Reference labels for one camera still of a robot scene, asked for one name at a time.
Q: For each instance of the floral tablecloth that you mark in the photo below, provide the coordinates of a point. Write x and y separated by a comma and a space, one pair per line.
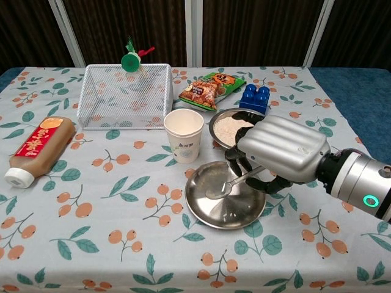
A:
122, 198

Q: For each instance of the metal bowl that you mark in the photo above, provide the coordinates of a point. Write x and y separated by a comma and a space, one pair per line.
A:
220, 138

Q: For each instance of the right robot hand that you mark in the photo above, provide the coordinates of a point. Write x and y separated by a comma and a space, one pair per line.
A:
284, 146

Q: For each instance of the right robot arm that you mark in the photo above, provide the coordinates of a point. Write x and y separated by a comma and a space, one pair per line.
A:
357, 180

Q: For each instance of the green snack bag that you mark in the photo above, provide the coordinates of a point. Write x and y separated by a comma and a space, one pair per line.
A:
210, 90

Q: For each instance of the dark folding screen panel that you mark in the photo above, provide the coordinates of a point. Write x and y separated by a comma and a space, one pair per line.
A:
360, 30
253, 30
128, 24
27, 30

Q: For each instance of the brown sauce bottle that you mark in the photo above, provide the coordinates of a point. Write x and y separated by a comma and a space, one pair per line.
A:
39, 146

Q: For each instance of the metal spoon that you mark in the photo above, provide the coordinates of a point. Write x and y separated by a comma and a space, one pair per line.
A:
218, 192

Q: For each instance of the blue building block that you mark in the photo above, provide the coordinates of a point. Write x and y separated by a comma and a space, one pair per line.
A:
253, 97

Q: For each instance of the white paper cup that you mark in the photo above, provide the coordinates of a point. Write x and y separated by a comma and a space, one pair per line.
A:
184, 143

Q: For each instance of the green feather shuttlecock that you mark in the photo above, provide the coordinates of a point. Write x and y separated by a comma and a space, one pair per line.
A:
130, 62

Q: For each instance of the metal plate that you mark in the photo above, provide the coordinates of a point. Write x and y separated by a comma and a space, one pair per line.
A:
226, 213

